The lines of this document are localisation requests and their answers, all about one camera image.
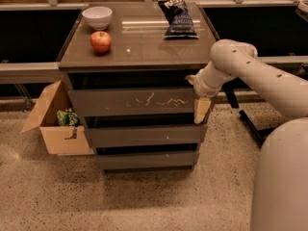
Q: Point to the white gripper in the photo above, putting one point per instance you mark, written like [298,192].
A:
[202,86]

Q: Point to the black metal bar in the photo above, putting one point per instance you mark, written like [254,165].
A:
[258,135]

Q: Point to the grey bottom drawer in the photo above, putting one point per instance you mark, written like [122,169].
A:
[147,160]

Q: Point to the grey top drawer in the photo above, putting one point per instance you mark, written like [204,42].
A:
[124,102]

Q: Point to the red apple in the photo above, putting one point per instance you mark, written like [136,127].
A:
[101,41]

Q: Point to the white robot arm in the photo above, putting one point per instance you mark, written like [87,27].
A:
[280,194]

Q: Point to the cardboard box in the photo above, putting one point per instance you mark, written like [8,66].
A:
[59,139]

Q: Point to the white ceramic bowl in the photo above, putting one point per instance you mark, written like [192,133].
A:
[98,18]

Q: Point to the grey drawer cabinet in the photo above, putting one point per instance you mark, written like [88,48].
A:
[140,58]

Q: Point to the grey window ledge rail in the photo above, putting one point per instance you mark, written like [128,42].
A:
[49,72]

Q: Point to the grey drawer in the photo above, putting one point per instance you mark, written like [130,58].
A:
[124,102]
[137,136]
[147,160]

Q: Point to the dark blue chip bag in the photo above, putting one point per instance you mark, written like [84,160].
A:
[180,23]

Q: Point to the grey middle drawer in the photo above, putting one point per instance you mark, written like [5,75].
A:
[137,136]

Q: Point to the green snack bag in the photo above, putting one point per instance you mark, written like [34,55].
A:
[68,118]

